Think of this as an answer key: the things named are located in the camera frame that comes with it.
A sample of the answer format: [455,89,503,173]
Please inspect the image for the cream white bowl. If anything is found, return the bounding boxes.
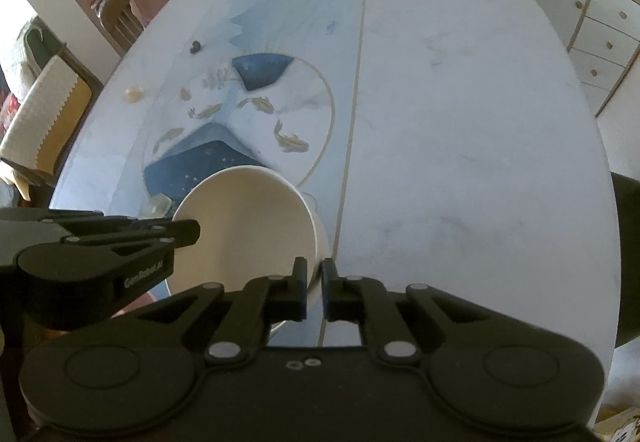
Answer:
[167,163,331,338]

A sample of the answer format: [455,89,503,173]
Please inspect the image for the pink bear-shaped plate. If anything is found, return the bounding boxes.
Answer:
[113,292,155,318]

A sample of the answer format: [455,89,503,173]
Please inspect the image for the clear tape roll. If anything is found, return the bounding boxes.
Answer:
[139,193,174,219]

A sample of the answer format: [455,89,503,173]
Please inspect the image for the armchair with cream cover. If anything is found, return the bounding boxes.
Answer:
[1,16,103,202]

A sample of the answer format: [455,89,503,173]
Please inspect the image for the yellowish tape roll far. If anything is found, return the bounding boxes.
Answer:
[124,87,143,104]

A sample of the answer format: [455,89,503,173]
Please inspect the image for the small dark clip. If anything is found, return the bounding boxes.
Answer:
[190,41,202,54]

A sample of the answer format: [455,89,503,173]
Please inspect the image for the wooden chair with pink cloth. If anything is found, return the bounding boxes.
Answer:
[98,0,169,52]

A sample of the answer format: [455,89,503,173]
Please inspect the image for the dark wooden chair right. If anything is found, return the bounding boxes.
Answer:
[612,172,640,347]

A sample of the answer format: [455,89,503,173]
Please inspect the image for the yellow cartoon box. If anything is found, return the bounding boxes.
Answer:
[593,406,640,442]

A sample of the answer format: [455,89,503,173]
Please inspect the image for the white wooden drawer cabinet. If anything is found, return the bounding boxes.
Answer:
[536,0,639,115]

